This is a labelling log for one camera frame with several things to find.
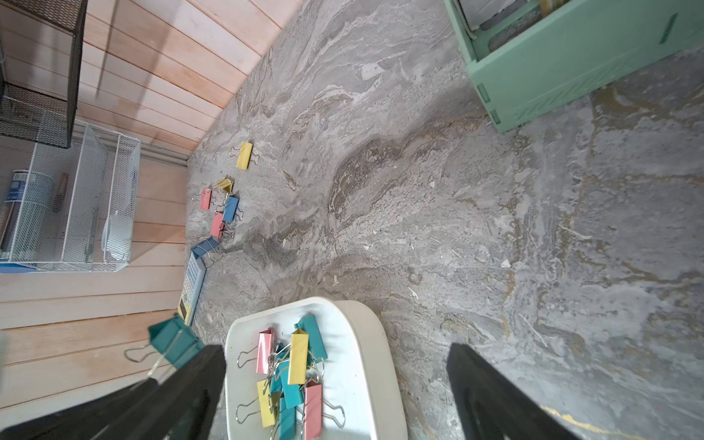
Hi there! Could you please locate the pink binder clip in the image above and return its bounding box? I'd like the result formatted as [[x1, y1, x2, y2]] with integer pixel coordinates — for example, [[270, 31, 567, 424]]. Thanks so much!
[[192, 187, 212, 211], [302, 383, 347, 440], [236, 327, 274, 375], [210, 212, 225, 240]]

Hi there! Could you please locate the green plastic book crate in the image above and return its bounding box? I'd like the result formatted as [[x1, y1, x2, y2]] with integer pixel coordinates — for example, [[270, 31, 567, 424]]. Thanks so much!
[[445, 1, 703, 133]]

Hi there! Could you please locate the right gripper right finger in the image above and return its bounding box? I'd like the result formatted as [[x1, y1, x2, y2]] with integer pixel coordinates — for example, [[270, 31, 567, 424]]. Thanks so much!
[[447, 343, 577, 439]]

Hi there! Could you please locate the yellow blue calculator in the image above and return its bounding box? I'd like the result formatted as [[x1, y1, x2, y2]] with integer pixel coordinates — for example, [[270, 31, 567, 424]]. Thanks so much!
[[177, 252, 206, 326]]

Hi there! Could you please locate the black wire mesh basket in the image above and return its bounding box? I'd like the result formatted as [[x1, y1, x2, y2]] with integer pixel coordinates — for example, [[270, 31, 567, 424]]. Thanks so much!
[[1, 1, 87, 150]]

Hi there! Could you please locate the white wire wall shelf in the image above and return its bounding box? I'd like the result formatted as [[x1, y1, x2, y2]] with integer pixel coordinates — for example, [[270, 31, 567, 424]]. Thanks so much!
[[1, 124, 141, 274]]

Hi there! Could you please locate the dark blue binder clip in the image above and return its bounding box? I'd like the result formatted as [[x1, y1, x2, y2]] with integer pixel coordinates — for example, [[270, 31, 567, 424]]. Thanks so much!
[[191, 236, 223, 260]]

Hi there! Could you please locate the teal binder clip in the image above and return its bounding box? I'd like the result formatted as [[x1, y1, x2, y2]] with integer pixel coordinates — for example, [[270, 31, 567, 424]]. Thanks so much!
[[294, 313, 328, 363], [124, 315, 205, 375]]

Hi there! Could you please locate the white plastic storage tray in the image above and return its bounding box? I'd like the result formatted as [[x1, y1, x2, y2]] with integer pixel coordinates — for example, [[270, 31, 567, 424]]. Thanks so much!
[[225, 297, 408, 439]]

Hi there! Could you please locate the yellow binder clip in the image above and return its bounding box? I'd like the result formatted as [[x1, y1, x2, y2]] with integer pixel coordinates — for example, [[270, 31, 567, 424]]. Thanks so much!
[[214, 177, 234, 194], [288, 329, 309, 385], [229, 141, 260, 171]]

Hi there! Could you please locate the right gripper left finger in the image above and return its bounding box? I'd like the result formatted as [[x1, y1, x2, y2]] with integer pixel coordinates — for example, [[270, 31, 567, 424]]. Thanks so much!
[[1, 345, 227, 439]]

